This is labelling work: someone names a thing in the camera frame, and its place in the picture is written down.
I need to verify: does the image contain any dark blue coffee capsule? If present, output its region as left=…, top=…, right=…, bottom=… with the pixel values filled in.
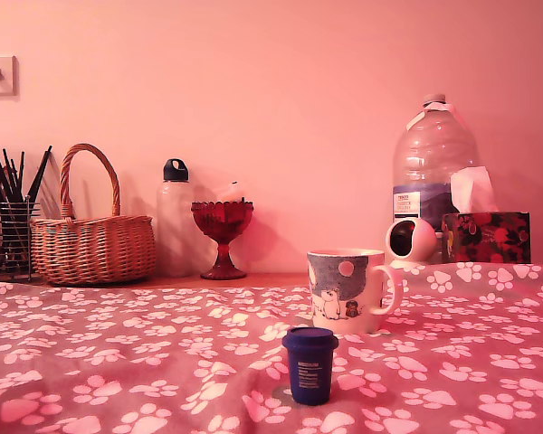
left=281, top=326, right=339, bottom=406

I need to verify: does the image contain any small pale packet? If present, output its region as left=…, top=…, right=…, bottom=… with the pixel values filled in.
left=214, top=179, right=248, bottom=204

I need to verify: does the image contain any small white round camera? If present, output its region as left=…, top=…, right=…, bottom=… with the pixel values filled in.
left=384, top=217, right=438, bottom=271

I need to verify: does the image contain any floral tissue box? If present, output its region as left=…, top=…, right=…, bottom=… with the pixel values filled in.
left=441, top=211, right=533, bottom=265

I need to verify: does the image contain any wicker basket with handle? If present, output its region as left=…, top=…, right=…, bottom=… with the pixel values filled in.
left=30, top=143, right=157, bottom=286

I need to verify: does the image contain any red glass goblet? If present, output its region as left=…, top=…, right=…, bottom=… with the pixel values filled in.
left=190, top=200, right=255, bottom=280

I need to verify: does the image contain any white bottle with dark cap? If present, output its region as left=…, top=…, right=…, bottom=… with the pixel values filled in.
left=157, top=157, right=198, bottom=278

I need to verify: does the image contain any paw print fleece cloth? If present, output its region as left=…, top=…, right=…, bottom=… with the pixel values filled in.
left=0, top=261, right=543, bottom=434

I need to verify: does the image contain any large clear water bottle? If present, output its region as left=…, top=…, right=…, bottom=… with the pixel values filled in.
left=391, top=93, right=481, bottom=236

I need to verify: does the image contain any white cartoon print mug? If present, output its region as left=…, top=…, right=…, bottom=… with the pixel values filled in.
left=306, top=247, right=405, bottom=335

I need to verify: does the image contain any white wall switch plate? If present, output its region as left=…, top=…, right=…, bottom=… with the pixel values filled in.
left=0, top=55, right=19, bottom=97

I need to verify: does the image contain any wire utensil rack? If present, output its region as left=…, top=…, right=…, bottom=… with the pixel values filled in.
left=0, top=201, right=42, bottom=284

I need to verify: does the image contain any white tissue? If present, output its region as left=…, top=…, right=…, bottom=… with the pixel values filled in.
left=450, top=165, right=499, bottom=213

